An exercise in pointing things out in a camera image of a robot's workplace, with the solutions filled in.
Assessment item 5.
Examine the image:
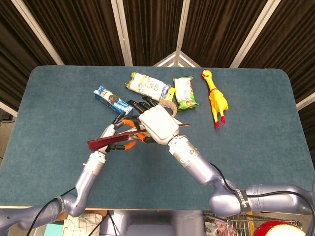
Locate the checkered white cloth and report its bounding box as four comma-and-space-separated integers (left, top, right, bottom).
63, 212, 102, 236

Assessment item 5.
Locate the white screen base bracket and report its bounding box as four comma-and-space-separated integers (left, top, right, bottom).
152, 51, 197, 68

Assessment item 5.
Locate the teal box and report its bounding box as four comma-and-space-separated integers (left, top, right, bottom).
43, 222, 65, 236

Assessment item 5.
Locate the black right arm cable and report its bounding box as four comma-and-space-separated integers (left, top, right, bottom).
209, 162, 315, 231

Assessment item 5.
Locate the white screen frame post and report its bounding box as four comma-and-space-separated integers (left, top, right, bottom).
11, 0, 65, 66
0, 101, 18, 118
296, 92, 315, 111
110, 0, 133, 66
230, 0, 283, 68
173, 0, 191, 67

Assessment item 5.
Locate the red and white ball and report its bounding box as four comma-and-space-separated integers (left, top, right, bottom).
253, 220, 307, 236

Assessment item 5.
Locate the lavender robot torso base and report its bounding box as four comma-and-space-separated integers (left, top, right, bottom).
99, 209, 205, 236

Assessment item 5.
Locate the white and yellow snack packet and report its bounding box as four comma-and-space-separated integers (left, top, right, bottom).
126, 72, 176, 102

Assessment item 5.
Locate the yellow packing tape roll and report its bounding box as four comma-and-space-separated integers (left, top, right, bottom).
159, 100, 178, 118

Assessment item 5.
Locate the black velcro cable strap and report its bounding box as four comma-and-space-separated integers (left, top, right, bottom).
233, 188, 252, 214

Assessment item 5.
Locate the red ribbed white paper fan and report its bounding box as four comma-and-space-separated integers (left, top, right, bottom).
87, 122, 191, 152

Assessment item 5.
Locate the green and white snack packet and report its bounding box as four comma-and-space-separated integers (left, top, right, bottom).
173, 76, 199, 111

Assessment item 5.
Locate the yellow rubber chicken toy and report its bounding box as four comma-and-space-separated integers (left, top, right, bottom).
201, 68, 229, 129

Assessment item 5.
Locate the grey tape wrap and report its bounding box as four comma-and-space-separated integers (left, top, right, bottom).
56, 196, 67, 212

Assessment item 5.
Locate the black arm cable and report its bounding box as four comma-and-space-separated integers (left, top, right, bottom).
26, 187, 76, 236
209, 162, 315, 231

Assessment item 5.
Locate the blue felt table cover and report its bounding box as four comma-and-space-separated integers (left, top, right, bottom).
0, 65, 315, 211

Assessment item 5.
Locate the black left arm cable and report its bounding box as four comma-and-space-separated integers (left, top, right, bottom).
26, 187, 76, 236

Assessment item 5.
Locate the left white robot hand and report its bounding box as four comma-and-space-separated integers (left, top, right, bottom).
97, 113, 149, 155

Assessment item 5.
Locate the floral patterned bag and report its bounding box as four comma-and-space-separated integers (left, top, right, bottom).
204, 215, 232, 236

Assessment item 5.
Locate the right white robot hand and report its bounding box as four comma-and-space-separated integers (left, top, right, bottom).
126, 97, 181, 146

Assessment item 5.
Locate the brown pleated curtain panel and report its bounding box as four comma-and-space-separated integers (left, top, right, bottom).
23, 0, 126, 66
240, 0, 315, 104
123, 0, 184, 66
0, 0, 62, 111
184, 0, 270, 68

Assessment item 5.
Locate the metal wire basket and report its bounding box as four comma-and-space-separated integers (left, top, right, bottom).
203, 210, 304, 236

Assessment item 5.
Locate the blue cookie box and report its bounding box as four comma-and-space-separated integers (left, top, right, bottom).
93, 85, 134, 117

